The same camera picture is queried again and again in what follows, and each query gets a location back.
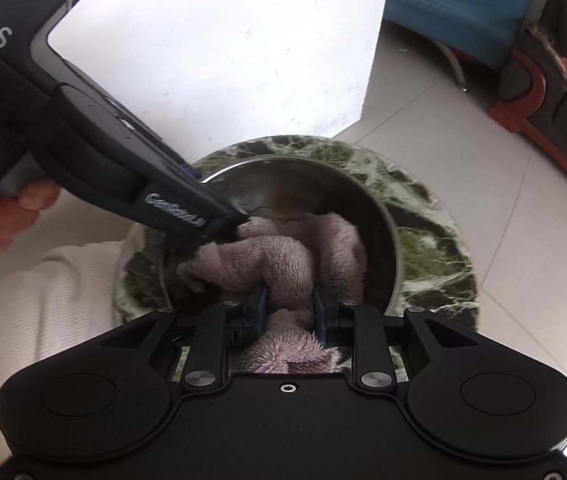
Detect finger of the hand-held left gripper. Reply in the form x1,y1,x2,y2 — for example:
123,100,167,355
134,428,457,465
132,161,250,249

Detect round green marble table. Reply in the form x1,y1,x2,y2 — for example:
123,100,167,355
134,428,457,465
112,134,480,377

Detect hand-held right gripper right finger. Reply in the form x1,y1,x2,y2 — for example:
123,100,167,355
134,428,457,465
312,286,470,395

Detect dark leather sofa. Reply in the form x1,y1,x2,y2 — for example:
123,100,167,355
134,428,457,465
492,0,567,212

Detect stainless steel bowl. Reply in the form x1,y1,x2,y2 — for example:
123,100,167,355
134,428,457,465
160,156,405,322

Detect teal chair with metal leg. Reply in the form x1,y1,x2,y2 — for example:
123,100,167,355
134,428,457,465
382,0,543,94

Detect person's beige trousers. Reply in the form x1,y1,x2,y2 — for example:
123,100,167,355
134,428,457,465
0,245,125,466

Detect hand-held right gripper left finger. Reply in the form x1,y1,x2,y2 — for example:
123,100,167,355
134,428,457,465
99,282,270,395

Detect white curved counter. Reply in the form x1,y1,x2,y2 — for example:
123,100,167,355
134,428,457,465
46,0,395,152

